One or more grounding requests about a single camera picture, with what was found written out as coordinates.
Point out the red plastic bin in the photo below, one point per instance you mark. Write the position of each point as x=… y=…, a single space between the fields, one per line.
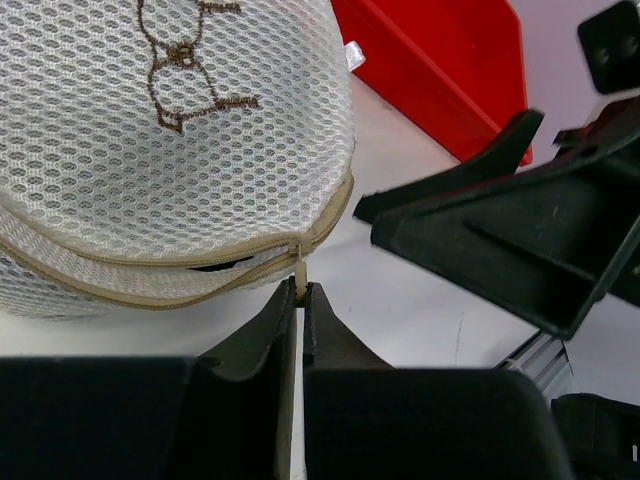
x=454 y=68

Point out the aluminium mounting rail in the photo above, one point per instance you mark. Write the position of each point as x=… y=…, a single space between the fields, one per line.
x=545 y=361

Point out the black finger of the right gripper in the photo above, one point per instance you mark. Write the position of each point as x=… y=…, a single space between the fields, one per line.
x=544 y=244

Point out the white mesh laundry bag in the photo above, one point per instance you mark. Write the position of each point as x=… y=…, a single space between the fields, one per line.
x=157 y=153

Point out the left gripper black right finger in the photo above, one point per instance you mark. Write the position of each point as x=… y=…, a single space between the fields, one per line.
x=365 y=419

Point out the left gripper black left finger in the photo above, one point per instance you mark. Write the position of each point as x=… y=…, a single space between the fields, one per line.
x=224 y=414

